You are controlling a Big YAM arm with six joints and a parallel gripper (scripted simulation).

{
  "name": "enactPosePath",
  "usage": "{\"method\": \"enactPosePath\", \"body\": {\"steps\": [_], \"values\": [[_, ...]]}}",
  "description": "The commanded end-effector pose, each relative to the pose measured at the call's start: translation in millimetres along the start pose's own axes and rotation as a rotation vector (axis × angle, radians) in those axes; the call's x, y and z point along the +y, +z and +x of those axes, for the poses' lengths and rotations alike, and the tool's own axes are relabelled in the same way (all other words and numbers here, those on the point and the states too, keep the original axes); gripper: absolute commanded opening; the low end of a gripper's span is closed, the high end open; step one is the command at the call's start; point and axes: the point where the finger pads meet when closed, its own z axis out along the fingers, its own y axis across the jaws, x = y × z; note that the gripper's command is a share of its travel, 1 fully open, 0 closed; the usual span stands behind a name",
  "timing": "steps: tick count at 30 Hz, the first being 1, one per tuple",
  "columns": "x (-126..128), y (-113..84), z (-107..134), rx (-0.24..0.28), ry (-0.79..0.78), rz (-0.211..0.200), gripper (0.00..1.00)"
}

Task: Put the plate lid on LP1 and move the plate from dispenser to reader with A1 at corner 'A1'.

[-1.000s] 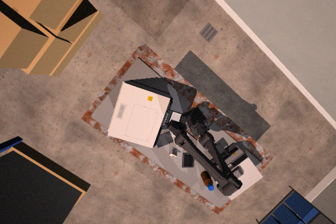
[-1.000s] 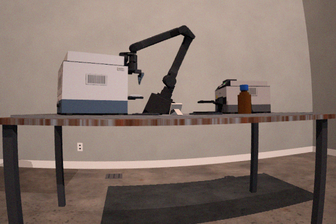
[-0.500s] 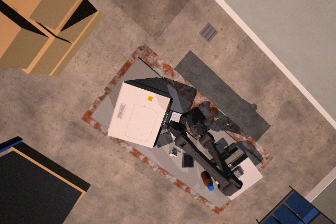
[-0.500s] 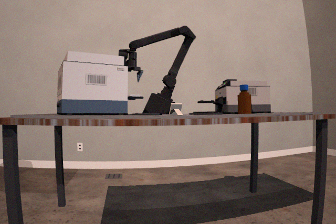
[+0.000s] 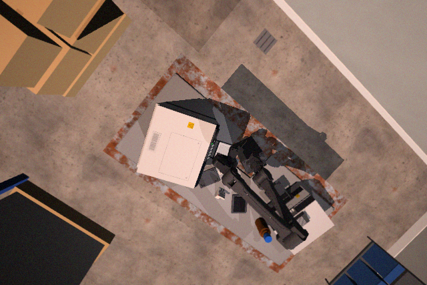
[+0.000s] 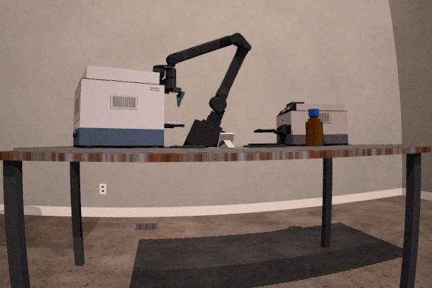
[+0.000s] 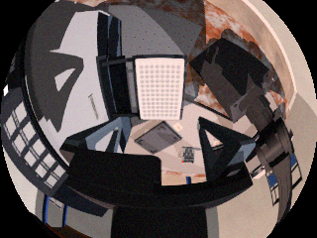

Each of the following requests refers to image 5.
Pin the white multi-well plate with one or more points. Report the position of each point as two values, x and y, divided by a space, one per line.
223 148

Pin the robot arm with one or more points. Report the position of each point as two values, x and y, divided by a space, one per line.
289 235

